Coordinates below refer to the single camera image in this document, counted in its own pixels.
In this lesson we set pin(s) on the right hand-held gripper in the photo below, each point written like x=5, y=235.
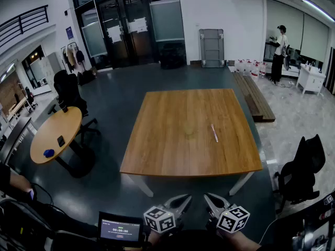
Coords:
x=233, y=219

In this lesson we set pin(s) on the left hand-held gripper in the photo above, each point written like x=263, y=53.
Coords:
x=159, y=219

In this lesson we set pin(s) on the pink toothbrush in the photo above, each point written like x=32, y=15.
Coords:
x=214, y=133

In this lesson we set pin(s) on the clear glass with yellow liquid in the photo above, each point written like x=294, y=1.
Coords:
x=191, y=129

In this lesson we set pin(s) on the person's right forearm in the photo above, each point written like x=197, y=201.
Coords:
x=240, y=240

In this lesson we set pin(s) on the person's left forearm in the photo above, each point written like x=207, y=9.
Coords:
x=157, y=238

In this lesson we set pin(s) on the person's black shirt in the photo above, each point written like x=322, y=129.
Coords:
x=193, y=240

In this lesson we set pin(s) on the square wooden table white legs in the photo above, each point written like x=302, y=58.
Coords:
x=167, y=145

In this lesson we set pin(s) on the black screen device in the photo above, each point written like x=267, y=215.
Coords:
x=120, y=230

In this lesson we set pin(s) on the black office chair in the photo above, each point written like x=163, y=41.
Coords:
x=301, y=171
x=68, y=90

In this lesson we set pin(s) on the wooden slatted platform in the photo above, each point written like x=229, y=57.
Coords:
x=254, y=95

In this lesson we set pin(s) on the black phone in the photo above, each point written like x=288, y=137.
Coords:
x=61, y=141

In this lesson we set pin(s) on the blue cloth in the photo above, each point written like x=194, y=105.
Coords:
x=49, y=153

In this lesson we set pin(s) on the row of clear water jugs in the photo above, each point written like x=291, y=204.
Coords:
x=251, y=68

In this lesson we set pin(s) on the round wooden table black base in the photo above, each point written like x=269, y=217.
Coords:
x=57, y=129

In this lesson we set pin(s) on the pile of black bags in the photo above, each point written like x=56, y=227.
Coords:
x=172, y=56

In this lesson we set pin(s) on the small black box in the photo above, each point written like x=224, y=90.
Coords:
x=65, y=109

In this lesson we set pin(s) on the dark backpack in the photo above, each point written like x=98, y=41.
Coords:
x=31, y=226

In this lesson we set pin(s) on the folded grey table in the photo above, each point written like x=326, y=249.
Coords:
x=212, y=48

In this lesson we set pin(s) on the white cabinet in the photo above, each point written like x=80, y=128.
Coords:
x=311, y=80

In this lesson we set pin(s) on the black floor bag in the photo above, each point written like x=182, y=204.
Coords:
x=86, y=77

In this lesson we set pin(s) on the black framed glass doors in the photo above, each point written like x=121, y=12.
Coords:
x=125, y=35

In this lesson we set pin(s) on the coat rack with clothes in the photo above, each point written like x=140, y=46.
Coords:
x=72, y=56

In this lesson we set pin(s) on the white window blinds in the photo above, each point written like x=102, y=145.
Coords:
x=288, y=22

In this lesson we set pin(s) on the ceiling tube light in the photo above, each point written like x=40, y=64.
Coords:
x=318, y=8

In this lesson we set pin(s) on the black railing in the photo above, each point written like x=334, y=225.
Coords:
x=23, y=22

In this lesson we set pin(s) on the purple wall sign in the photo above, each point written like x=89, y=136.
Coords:
x=69, y=33

